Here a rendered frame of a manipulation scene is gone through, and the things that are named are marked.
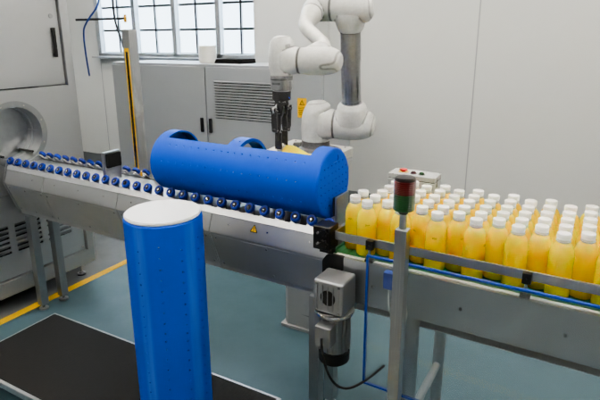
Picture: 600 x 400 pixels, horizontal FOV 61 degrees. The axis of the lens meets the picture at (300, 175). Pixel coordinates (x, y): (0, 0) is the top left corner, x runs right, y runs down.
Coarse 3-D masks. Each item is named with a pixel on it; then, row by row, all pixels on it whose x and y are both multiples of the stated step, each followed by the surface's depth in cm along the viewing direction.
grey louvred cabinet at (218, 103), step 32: (160, 64) 440; (192, 64) 423; (224, 64) 409; (256, 64) 407; (160, 96) 446; (192, 96) 429; (224, 96) 412; (256, 96) 397; (320, 96) 371; (128, 128) 474; (160, 128) 455; (192, 128) 437; (224, 128) 420; (256, 128) 404; (128, 160) 484
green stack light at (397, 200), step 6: (396, 198) 148; (402, 198) 147; (408, 198) 147; (414, 198) 148; (396, 204) 148; (402, 204) 148; (408, 204) 147; (414, 204) 149; (396, 210) 149; (402, 210) 148; (408, 210) 148
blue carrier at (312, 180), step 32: (160, 160) 230; (192, 160) 221; (224, 160) 213; (256, 160) 205; (288, 160) 199; (320, 160) 193; (192, 192) 233; (224, 192) 217; (256, 192) 207; (288, 192) 198; (320, 192) 193
